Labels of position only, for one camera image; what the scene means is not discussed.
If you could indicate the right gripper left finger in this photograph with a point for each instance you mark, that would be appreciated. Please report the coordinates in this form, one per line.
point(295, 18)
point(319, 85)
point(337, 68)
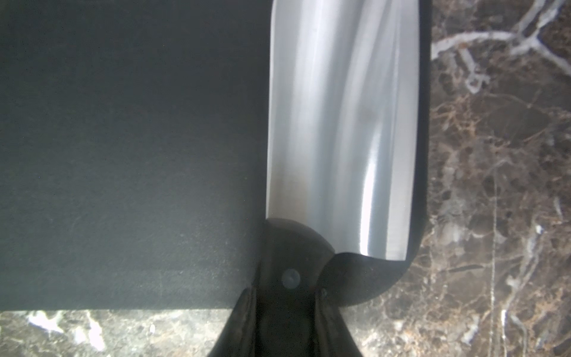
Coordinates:
point(238, 337)

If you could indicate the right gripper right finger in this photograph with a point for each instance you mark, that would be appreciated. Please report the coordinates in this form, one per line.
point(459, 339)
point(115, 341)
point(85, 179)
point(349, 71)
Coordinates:
point(331, 337)

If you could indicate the cleaver knife black handle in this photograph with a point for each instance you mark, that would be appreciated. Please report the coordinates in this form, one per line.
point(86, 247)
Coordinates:
point(347, 159)

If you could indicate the black cutting board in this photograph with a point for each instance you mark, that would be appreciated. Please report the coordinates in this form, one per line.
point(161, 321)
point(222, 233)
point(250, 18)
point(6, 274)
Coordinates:
point(133, 152)

